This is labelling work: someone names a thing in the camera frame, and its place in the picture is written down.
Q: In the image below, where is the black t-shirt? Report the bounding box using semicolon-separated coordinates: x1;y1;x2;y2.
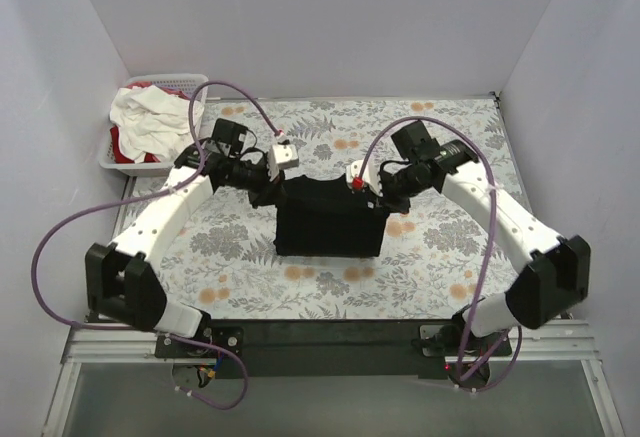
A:
249;175;390;258

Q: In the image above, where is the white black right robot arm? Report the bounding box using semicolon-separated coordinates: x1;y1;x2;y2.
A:
380;120;591;344

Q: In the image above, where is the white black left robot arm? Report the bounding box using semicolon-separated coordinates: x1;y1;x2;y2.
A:
85;119;298;353

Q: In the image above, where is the white t-shirt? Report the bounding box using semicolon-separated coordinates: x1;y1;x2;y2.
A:
108;84;206;164

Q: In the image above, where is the red t-shirt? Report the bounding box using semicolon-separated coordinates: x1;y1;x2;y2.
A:
108;82;201;165

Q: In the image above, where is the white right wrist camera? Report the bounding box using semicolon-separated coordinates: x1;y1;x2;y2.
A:
345;159;383;197

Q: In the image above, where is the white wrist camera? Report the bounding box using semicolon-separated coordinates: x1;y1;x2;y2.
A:
345;159;383;197
267;130;299;181

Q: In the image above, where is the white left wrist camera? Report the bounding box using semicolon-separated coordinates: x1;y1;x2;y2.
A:
267;130;299;181

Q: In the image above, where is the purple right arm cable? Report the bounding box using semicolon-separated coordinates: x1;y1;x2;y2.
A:
355;116;525;394

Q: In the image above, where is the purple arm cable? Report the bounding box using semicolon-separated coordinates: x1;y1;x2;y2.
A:
355;116;525;394
30;79;289;411

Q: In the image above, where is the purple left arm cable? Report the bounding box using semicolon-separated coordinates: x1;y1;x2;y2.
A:
30;79;289;411

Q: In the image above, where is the aluminium frame rail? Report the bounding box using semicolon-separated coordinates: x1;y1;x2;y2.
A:
44;320;624;436

